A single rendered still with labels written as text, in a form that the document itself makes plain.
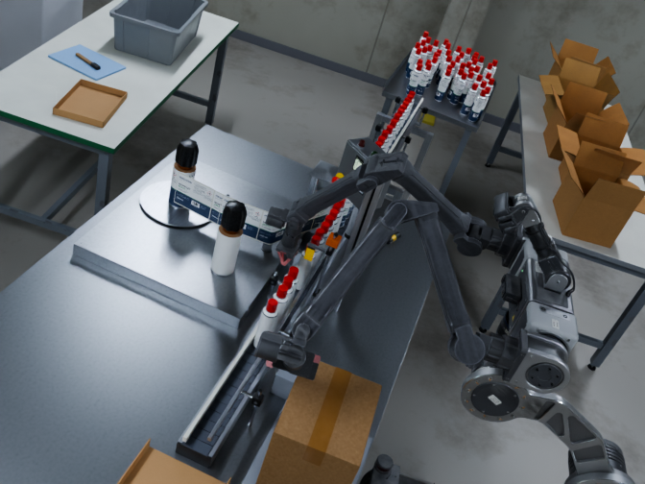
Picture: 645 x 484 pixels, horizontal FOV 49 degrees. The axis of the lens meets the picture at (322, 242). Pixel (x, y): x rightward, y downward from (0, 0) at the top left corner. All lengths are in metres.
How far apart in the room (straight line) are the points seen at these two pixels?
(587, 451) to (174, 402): 1.28
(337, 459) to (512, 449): 1.95
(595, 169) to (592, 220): 0.36
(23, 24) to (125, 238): 2.64
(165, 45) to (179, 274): 1.84
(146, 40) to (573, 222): 2.50
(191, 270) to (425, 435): 1.53
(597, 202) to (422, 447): 1.49
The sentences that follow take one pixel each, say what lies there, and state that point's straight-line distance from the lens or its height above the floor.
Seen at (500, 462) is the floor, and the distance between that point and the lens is 3.66.
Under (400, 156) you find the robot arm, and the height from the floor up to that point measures 1.65.
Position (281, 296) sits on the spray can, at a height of 1.06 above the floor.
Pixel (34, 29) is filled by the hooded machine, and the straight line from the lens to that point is 5.10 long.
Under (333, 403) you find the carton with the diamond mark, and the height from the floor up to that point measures 1.12.
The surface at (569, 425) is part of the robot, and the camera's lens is 2.31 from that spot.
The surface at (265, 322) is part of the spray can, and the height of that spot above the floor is 1.01.
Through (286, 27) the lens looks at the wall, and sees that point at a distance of 6.70.
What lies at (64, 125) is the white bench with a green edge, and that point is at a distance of 3.51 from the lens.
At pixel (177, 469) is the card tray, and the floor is 0.83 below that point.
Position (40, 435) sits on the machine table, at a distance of 2.19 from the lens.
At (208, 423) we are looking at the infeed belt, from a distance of 2.18.
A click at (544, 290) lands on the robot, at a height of 1.53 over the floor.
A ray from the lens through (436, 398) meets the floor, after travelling 3.76.
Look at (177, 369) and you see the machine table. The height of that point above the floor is 0.83.
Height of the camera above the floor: 2.60
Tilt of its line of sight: 36 degrees down
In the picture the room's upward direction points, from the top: 18 degrees clockwise
